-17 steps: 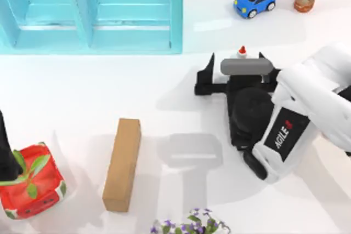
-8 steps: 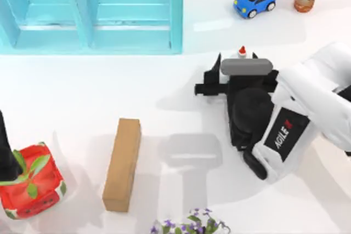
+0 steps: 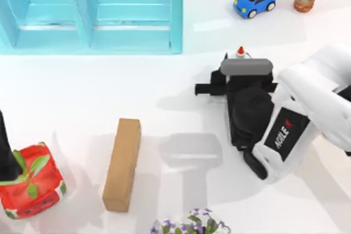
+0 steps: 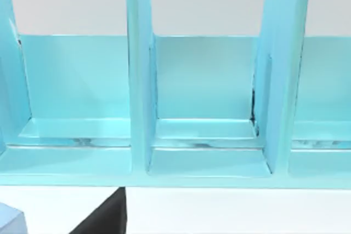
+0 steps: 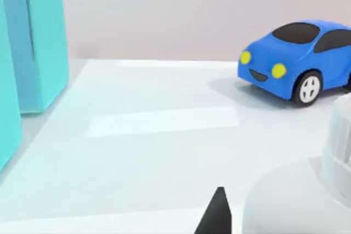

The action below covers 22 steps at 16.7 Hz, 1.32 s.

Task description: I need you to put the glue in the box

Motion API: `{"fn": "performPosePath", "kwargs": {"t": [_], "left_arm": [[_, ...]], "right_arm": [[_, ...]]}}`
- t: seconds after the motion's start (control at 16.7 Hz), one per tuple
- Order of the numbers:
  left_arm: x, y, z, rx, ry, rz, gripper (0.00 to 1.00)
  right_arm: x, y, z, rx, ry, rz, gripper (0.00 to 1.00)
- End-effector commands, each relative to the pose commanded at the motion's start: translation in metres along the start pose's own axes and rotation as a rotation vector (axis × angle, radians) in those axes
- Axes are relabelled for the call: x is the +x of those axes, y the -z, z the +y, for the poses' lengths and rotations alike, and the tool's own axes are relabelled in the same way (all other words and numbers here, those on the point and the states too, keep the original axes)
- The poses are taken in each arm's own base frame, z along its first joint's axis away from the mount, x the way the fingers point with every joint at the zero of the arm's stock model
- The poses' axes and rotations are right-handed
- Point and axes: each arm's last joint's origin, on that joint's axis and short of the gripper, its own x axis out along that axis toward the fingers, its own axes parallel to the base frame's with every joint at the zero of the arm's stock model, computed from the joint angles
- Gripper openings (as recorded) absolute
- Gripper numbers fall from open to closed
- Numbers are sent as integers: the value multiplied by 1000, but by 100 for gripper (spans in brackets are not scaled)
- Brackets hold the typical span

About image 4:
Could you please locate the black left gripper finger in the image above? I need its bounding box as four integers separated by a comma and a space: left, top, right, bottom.
68, 186, 128, 234

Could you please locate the pale blue book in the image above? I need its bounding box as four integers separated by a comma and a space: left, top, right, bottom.
0, 202, 29, 234

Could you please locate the light blue rack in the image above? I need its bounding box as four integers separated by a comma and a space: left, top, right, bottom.
0, 0, 351, 188

